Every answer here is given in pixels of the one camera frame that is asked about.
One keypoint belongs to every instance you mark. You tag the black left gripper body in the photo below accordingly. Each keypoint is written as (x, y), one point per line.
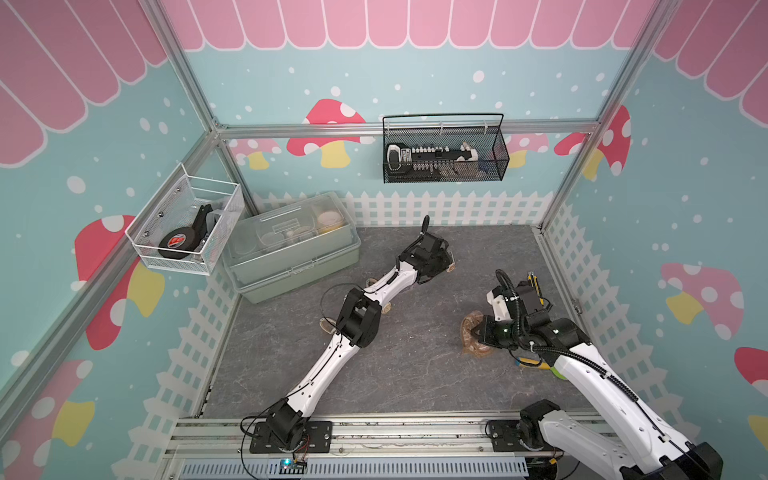
(437, 262)

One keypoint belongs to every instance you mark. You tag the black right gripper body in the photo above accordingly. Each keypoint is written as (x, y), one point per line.
(506, 333)

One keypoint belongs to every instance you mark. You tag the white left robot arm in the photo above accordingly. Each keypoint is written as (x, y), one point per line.
(355, 328)

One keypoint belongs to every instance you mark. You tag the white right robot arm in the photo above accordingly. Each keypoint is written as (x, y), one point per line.
(646, 447)

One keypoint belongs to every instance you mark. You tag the green yellow toy paddle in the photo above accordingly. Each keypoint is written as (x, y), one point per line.
(541, 365)

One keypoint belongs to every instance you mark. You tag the yellow black utility knife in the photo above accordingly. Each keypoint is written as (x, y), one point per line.
(534, 283)

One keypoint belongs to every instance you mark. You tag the translucent green storage box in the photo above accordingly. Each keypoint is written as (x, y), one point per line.
(286, 248)

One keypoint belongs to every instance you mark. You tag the black tape roll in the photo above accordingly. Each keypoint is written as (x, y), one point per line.
(179, 244)

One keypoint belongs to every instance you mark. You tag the green lit circuit board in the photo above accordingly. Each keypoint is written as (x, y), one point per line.
(292, 467)

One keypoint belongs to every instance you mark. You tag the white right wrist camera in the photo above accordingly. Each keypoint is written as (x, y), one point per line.
(503, 306)

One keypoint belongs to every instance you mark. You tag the black wire mesh basket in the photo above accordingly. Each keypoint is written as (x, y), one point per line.
(435, 148)

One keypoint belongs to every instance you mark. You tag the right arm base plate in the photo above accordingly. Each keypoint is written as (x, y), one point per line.
(518, 436)

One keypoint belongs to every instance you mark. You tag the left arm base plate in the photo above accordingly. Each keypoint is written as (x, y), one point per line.
(308, 437)

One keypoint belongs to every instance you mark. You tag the clear acrylic wall bin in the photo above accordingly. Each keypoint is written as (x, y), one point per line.
(212, 207)

